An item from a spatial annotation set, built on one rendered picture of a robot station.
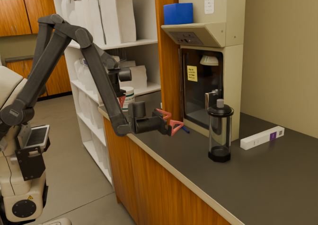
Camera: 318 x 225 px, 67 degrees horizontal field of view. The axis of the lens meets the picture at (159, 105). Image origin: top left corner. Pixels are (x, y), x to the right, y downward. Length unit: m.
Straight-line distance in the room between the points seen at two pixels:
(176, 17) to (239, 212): 0.82
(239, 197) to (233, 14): 0.71
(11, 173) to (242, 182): 1.04
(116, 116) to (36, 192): 0.62
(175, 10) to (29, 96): 0.70
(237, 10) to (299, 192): 0.73
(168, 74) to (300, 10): 0.70
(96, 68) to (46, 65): 0.18
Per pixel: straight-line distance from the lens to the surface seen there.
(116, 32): 2.16
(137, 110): 0.94
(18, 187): 1.35
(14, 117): 1.01
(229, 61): 1.10
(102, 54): 1.32
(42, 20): 1.50
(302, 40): 1.38
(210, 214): 1.02
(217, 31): 1.03
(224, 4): 1.08
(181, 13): 1.16
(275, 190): 0.99
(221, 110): 0.99
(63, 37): 0.98
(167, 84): 1.36
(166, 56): 1.33
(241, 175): 1.03
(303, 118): 1.45
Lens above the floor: 1.54
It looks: 20 degrees down
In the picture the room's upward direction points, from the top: 4 degrees counter-clockwise
